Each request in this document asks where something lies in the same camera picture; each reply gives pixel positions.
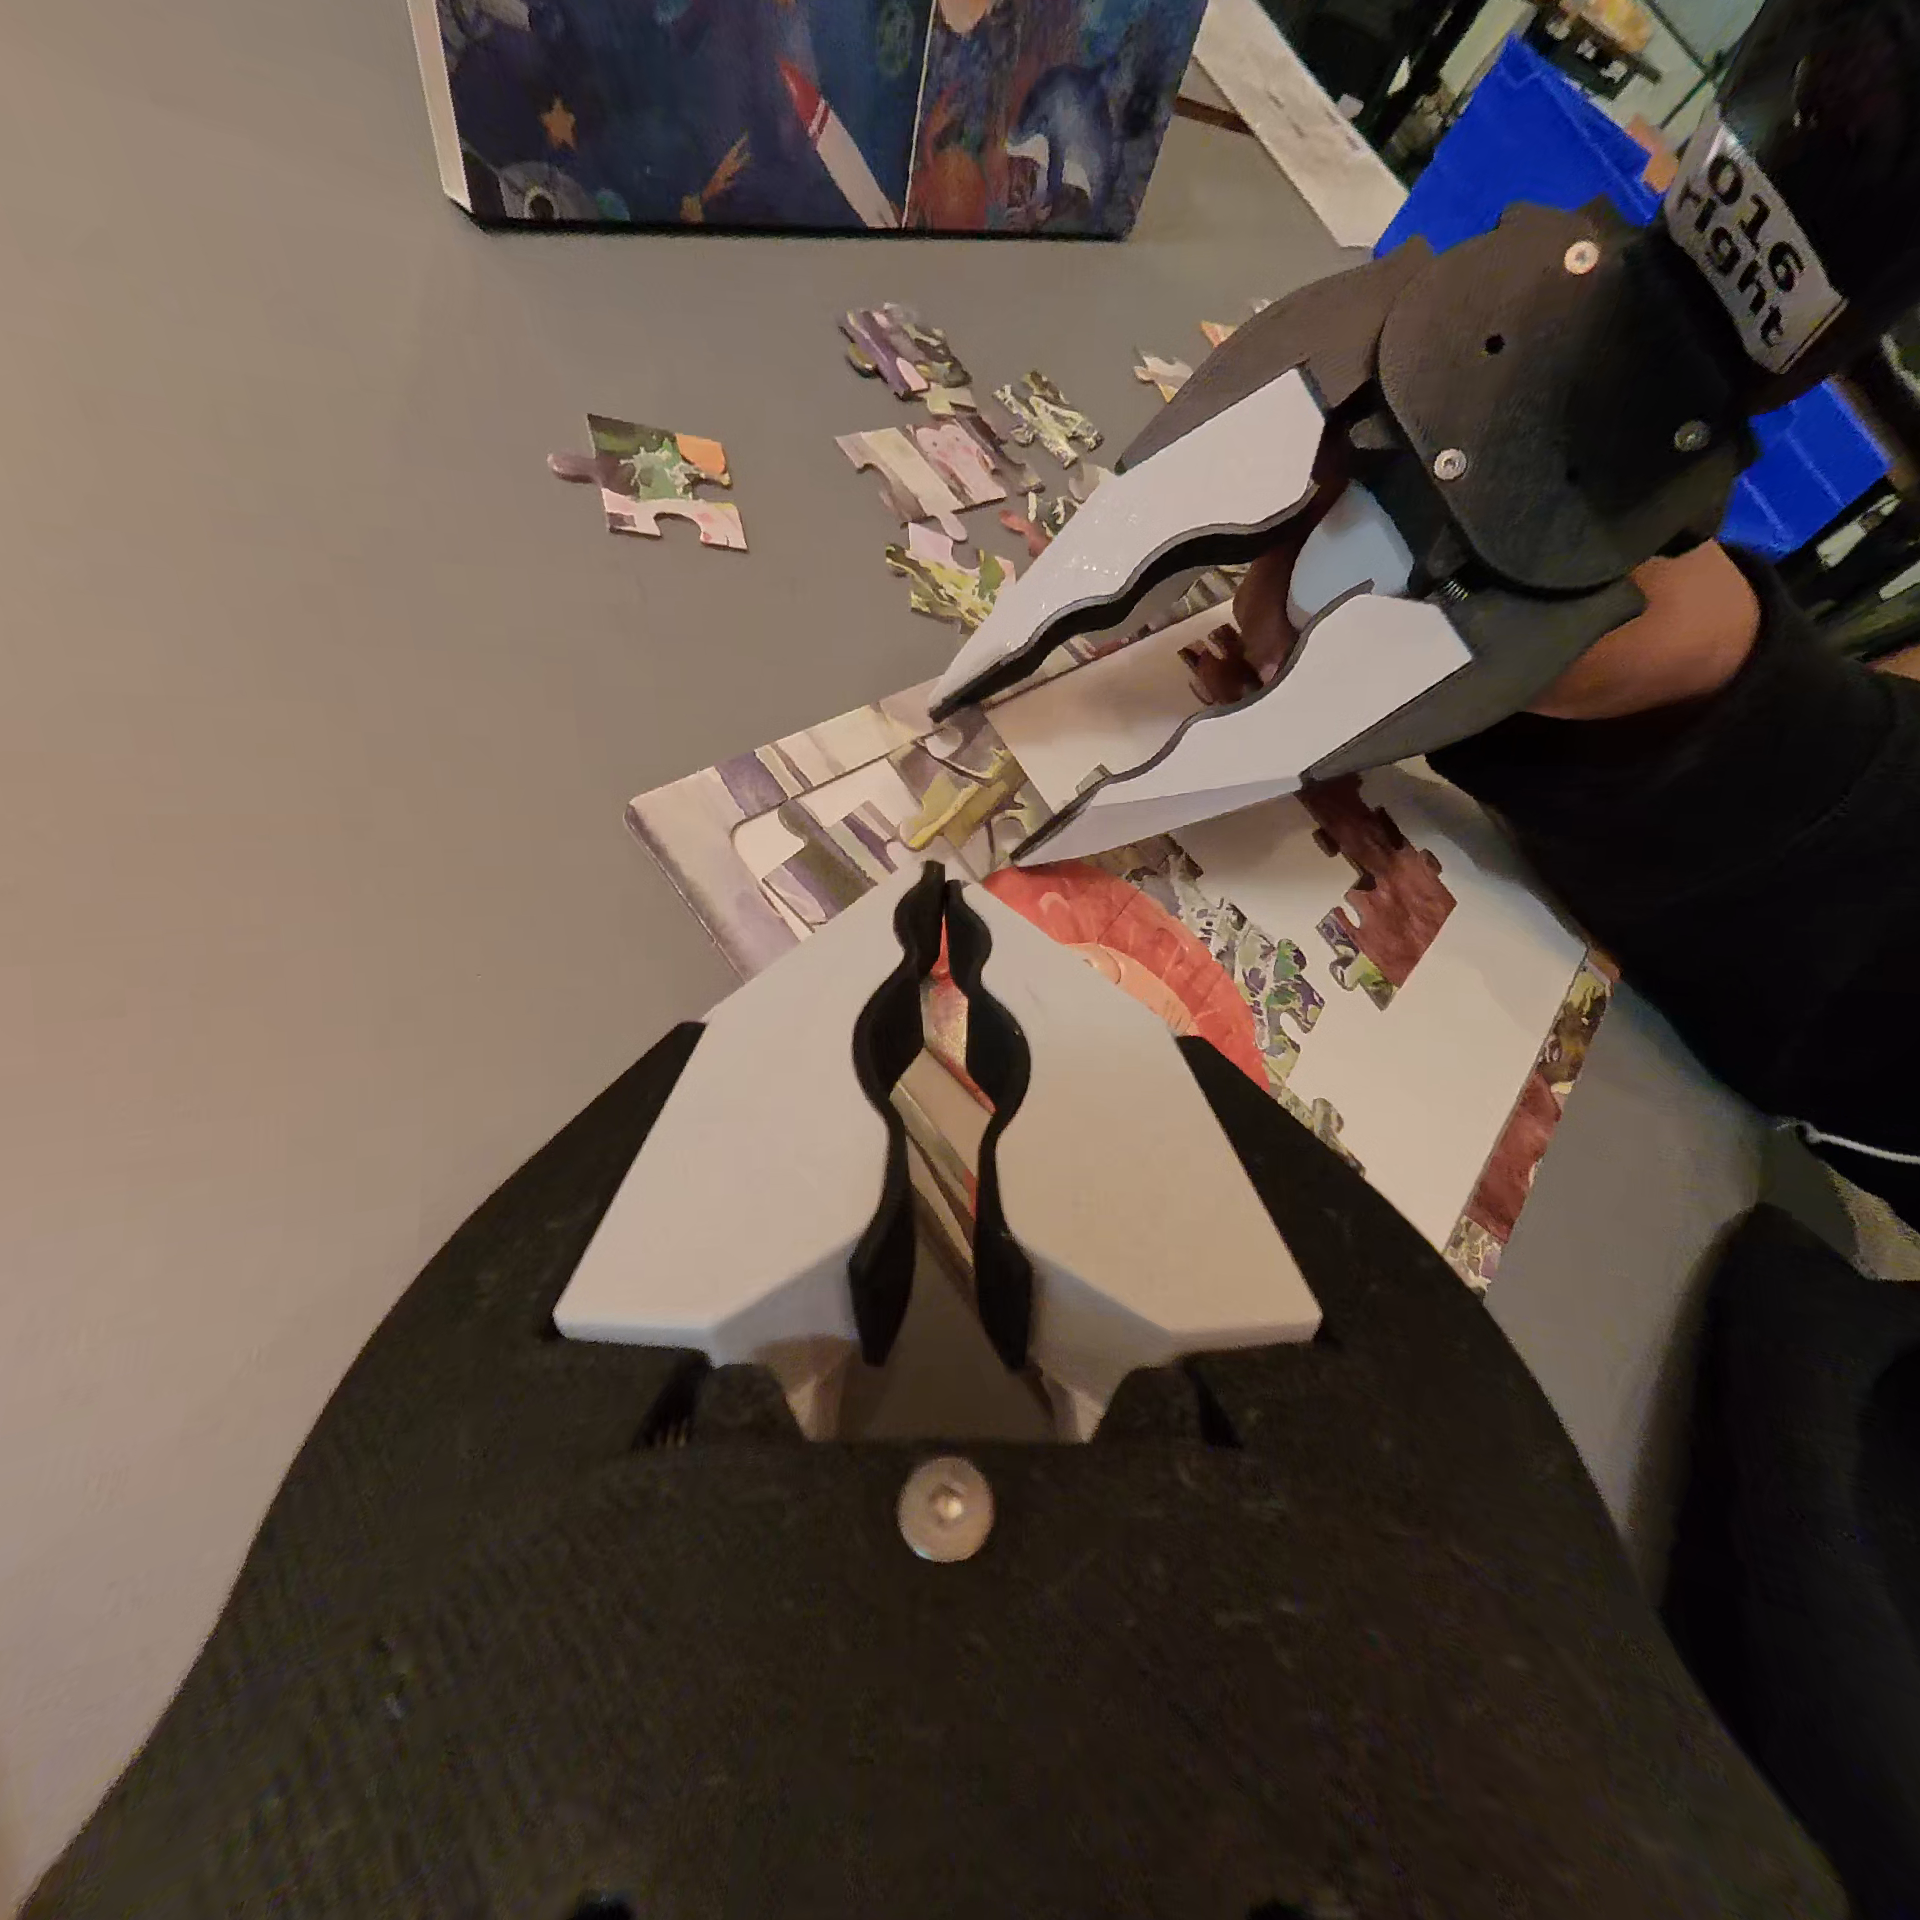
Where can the pile of puzzle pieces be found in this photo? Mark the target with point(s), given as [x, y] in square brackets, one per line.
[932, 465]

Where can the orange corner puzzle piece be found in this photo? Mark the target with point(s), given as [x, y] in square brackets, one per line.
[662, 480]

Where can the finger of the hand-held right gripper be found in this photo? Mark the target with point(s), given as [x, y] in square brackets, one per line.
[1155, 510]
[1319, 705]

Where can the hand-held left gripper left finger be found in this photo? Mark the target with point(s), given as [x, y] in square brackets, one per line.
[706, 1201]

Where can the space print puzzle box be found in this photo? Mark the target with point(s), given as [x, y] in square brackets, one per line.
[676, 105]

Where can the person's right hand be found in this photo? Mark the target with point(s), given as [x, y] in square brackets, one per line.
[1277, 616]

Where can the joined brown bear puzzle section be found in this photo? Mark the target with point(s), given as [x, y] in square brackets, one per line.
[1395, 902]

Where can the lion jigsaw puzzle board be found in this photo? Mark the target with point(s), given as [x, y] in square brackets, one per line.
[1440, 1110]

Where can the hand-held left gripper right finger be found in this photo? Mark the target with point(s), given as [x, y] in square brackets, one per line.
[1155, 1201]

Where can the person's right forearm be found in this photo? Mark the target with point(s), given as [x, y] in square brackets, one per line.
[1724, 839]

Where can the dark green white puzzle piece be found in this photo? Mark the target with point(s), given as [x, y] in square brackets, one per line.
[1051, 422]

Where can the blue bin with white label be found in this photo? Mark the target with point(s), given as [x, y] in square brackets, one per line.
[1516, 150]

